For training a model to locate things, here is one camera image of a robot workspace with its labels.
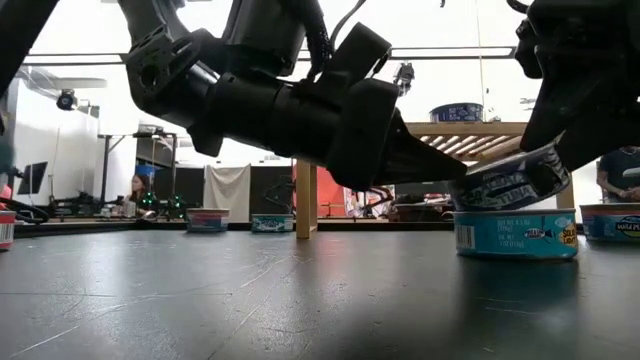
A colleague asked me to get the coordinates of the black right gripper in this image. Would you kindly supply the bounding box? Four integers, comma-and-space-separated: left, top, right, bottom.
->
506, 0, 640, 174

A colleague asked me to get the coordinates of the red label can with barcode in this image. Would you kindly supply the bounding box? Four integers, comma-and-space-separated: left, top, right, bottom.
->
0, 210, 17, 252

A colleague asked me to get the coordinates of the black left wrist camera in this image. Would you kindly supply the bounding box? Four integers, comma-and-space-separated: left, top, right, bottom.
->
314, 22, 394, 99

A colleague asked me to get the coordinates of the person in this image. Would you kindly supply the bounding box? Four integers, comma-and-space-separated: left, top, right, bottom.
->
594, 145, 640, 204
127, 173, 159, 219

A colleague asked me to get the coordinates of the black hose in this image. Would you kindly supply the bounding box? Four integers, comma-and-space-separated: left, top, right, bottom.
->
0, 197, 51, 225

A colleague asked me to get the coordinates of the thin hanging cable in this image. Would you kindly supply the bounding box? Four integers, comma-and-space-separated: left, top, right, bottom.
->
473, 0, 488, 122

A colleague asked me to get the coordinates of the pink and blue label can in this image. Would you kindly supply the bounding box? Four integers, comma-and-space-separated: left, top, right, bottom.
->
186, 207, 231, 234

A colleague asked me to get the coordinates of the wooden slatted shelf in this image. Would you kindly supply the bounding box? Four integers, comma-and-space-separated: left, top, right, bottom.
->
294, 121, 576, 240

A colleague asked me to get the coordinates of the dark blue albacore tuna can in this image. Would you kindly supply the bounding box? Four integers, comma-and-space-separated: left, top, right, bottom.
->
428, 102, 485, 124
448, 141, 573, 213

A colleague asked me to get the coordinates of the black table mat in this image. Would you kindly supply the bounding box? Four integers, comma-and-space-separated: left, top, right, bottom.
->
0, 228, 640, 360

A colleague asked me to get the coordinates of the black ceiling camera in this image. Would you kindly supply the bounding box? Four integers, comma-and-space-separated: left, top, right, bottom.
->
393, 62, 416, 96
55, 88, 79, 112

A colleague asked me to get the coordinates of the teal white label can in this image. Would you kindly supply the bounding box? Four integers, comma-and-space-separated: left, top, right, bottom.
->
250, 213, 296, 234

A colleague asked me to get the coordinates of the orange wall panel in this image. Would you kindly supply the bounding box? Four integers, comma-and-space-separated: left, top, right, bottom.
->
317, 172, 347, 219

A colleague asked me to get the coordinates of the black monitor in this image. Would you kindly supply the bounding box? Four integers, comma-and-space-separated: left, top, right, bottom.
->
17, 160, 50, 196

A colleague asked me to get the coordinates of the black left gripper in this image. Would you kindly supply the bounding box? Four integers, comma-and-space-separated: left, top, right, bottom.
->
187, 72, 469, 194

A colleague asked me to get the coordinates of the light blue tuna can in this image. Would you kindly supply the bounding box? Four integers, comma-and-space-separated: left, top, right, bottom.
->
453, 208, 580, 261

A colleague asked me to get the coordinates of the white hanging cloth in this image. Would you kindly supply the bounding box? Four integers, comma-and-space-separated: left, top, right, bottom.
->
203, 163, 251, 210

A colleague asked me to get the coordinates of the black metal rack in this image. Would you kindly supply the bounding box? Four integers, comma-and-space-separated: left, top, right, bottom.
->
97, 130, 179, 209

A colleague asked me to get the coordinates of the blue Wild Planet can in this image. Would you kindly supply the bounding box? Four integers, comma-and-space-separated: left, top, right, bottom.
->
579, 203, 640, 245

